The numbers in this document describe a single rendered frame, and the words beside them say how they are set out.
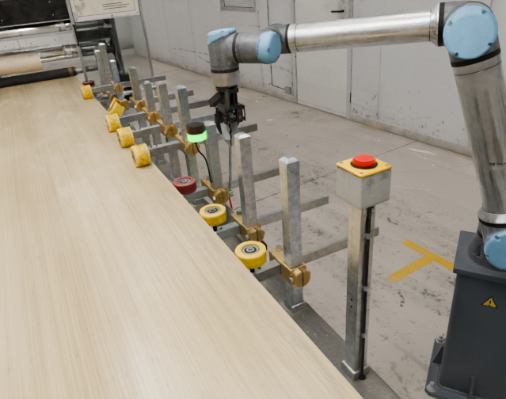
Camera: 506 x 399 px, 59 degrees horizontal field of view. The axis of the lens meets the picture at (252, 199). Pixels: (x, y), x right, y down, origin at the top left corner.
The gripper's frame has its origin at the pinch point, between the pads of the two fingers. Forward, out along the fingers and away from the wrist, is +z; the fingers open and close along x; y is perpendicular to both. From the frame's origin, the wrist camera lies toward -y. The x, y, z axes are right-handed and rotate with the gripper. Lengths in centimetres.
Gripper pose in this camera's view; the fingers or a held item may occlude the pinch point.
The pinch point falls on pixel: (230, 142)
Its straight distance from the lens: 156.9
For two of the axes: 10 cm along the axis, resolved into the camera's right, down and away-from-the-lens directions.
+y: 4.6, 3.8, -8.0
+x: 8.8, -2.7, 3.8
